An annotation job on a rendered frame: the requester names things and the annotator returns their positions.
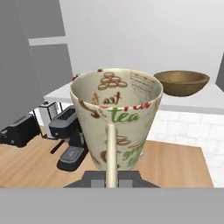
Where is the black espresso machine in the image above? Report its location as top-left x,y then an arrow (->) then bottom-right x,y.
47,105 -> 90,172

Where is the brown wooden bowl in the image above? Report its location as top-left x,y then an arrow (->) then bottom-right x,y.
153,70 -> 211,98

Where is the cream printed tea cup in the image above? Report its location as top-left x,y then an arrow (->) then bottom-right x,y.
69,67 -> 165,188

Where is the black toaster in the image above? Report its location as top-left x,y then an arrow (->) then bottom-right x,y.
0,113 -> 41,149

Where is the white cabinet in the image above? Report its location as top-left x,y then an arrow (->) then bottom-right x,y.
43,0 -> 224,116

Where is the grey cupboard front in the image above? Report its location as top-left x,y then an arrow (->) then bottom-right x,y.
15,0 -> 67,39
29,43 -> 74,97

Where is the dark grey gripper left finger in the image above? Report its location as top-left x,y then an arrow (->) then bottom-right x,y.
64,170 -> 107,189

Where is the grey cabinet door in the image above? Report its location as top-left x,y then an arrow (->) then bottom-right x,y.
0,0 -> 46,131
214,52 -> 224,93

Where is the white small appliance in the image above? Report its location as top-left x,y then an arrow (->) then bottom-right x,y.
37,101 -> 60,140

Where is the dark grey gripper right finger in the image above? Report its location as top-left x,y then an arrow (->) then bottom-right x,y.
117,170 -> 160,189

